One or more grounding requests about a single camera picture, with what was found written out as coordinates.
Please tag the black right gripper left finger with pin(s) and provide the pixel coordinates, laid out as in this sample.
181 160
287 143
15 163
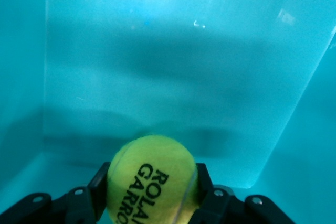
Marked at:
78 203

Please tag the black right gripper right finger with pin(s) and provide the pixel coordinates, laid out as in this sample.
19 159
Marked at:
218 200

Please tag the yellow tennis ball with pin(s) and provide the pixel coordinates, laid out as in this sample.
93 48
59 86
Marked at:
149 182

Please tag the blue plastic bin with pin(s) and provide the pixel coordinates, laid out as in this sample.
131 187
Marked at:
168 58

